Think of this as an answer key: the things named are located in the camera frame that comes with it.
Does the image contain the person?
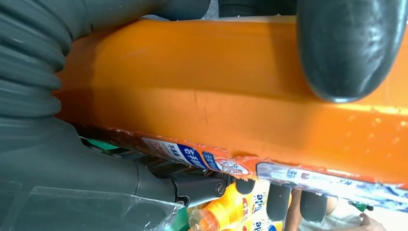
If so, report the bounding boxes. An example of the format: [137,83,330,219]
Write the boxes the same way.
[283,188,408,231]

